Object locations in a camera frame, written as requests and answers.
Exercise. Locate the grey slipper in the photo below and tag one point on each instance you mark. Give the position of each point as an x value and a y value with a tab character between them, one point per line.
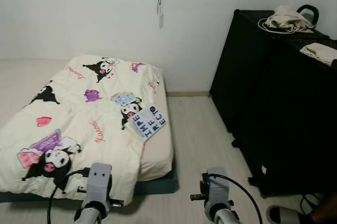
287	216

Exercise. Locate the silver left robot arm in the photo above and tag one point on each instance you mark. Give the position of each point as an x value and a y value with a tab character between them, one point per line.
90	214

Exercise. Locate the cream cartoon print quilt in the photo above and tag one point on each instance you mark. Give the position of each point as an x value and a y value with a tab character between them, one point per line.
89	124

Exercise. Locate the crumpled beige cloth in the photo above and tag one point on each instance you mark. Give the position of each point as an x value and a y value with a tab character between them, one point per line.
287	19

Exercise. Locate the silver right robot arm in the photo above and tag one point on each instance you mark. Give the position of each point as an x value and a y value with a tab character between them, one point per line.
227	217

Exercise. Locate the white sheeted mattress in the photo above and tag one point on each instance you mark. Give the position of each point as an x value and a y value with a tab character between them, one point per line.
158	155

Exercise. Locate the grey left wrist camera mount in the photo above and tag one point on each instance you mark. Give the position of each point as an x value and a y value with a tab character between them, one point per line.
99	182

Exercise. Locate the person's leg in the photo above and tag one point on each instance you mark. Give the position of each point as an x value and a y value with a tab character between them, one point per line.
326	213

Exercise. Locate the black fabric wardrobe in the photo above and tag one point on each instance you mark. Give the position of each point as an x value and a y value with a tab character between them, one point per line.
279	108

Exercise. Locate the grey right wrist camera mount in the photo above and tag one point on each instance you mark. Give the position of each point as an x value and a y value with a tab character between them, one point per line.
217	192

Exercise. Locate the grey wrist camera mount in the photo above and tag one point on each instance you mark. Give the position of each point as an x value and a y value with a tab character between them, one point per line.
217	192
99	182

